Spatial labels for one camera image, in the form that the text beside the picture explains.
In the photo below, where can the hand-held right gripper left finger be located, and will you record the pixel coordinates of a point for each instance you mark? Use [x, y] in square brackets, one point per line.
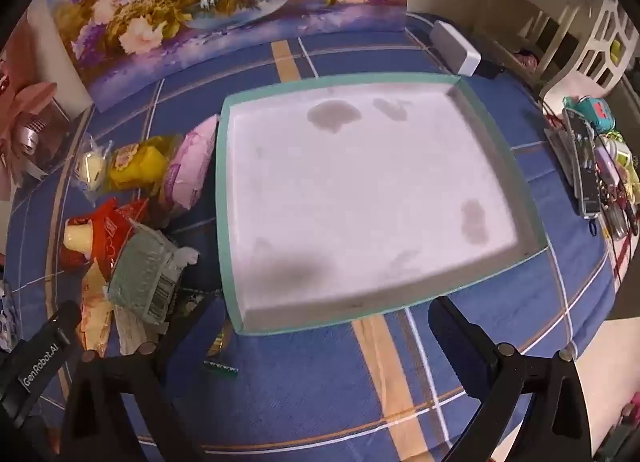
[165, 357]

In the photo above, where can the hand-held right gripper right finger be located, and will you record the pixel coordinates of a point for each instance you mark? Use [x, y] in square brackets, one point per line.
[460, 342]

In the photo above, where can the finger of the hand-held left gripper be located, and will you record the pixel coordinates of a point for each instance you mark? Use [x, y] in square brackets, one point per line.
[52, 342]

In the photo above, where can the white paper packet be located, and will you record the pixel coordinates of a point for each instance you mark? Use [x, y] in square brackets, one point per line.
[135, 334]

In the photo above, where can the cream snack packet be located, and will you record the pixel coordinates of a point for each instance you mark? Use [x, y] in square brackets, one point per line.
[95, 312]

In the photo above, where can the small green stick packet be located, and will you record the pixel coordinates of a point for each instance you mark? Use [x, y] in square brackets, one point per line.
[220, 368]

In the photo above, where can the dark green packet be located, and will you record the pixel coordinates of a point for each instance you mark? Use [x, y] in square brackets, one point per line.
[186, 303]

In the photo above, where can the grey-green snack packet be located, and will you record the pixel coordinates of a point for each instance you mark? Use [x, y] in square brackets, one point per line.
[145, 277]

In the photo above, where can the red patterned snack packet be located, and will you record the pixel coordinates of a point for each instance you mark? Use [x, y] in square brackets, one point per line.
[117, 229]

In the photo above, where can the clear packet with cream bun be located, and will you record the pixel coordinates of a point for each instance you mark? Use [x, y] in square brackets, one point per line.
[92, 167]

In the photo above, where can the white tray with teal rim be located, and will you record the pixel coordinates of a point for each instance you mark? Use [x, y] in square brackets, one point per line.
[360, 192]

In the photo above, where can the yellow cake packet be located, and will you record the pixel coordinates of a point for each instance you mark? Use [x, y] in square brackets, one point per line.
[137, 165]

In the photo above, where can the pink snack packet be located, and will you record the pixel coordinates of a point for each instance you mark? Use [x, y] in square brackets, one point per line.
[192, 162]

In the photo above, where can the blue checked tablecloth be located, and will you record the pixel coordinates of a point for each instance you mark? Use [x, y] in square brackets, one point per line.
[320, 392]

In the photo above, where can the black remote control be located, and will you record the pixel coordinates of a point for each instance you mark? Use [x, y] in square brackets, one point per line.
[582, 167]

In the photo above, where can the pile of small trinkets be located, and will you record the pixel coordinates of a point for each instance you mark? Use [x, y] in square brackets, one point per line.
[617, 182]

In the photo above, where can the pink ribbon bouquet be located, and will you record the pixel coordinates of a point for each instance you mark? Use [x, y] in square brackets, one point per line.
[25, 112]

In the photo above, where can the teal toy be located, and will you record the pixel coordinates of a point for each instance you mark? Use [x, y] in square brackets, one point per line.
[595, 113]

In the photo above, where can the white rectangular box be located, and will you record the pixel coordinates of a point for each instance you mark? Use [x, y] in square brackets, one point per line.
[456, 46]

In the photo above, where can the white lattice panel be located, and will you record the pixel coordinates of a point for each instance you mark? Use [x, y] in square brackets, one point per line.
[600, 47]

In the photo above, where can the white chair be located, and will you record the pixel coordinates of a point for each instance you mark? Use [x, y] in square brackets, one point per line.
[535, 2]

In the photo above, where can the floral painting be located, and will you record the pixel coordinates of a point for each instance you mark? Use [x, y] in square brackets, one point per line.
[225, 7]

